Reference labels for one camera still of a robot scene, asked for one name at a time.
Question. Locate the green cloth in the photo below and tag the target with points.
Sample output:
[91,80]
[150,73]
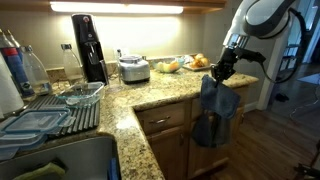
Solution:
[41,171]

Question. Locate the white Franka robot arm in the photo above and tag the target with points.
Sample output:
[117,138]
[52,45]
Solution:
[260,20]

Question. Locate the blue bottle red band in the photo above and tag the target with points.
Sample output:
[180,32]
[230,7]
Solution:
[16,71]

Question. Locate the wide wooden cabinet door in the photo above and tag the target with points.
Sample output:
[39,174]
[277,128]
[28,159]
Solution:
[206,158]

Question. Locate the steel kitchen sink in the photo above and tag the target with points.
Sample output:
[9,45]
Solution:
[66,160]

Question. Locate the small wooden drawer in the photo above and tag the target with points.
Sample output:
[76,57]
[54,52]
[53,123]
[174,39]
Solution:
[163,116]

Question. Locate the white rectangular plate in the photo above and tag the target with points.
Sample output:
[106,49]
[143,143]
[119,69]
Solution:
[196,68]

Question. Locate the grey hanging towel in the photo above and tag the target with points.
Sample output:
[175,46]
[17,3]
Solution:
[226,131]

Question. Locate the clear plastic container lid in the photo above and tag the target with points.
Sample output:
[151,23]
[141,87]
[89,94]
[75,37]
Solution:
[36,120]

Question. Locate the wooden upper cabinet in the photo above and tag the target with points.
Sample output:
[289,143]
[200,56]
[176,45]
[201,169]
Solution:
[206,5]

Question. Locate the black tripod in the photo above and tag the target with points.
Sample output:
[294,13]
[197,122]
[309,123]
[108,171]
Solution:
[305,170]

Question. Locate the blue terry towel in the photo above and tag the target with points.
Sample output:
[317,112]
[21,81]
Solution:
[218,98]

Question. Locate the glass baking dish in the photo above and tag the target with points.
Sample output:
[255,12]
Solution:
[81,94]

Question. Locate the under-cabinet light strip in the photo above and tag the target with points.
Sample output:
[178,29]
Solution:
[116,7]

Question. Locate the glass fruit bowl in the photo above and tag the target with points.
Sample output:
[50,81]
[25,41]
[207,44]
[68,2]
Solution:
[166,66]

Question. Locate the narrow wooden cabinet door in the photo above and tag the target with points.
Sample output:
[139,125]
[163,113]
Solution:
[168,153]

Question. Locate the large clear plastic bottle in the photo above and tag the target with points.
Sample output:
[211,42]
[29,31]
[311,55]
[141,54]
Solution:
[35,71]

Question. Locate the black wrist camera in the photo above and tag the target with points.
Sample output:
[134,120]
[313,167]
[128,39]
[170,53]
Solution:
[250,55]

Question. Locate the brown onion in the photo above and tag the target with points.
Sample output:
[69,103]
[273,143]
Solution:
[203,61]
[199,56]
[194,64]

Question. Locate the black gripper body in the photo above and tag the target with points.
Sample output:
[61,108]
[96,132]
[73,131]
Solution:
[226,63]

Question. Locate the clear bottle metal cap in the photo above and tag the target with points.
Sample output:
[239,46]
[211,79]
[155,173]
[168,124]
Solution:
[71,65]

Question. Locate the yellow fruit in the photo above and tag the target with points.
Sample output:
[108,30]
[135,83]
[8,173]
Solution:
[173,65]

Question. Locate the grey ribbed drying mat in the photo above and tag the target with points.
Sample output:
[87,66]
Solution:
[85,116]

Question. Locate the white wall outlet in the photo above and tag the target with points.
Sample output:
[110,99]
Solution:
[121,52]

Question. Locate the black coffee maker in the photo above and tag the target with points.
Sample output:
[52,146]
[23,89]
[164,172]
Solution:
[90,50]

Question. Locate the clear container blue lid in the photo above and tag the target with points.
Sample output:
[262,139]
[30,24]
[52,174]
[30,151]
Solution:
[20,141]

